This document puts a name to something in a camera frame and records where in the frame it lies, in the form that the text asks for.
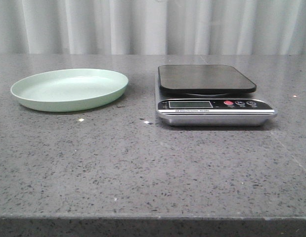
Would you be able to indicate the white pleated curtain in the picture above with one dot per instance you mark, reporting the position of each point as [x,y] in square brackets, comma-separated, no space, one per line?
[183,27]

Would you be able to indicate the light green round plate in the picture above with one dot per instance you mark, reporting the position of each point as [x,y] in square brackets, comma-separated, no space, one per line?
[69,90]

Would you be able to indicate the silver black kitchen scale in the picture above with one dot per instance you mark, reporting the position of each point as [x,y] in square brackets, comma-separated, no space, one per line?
[208,95]

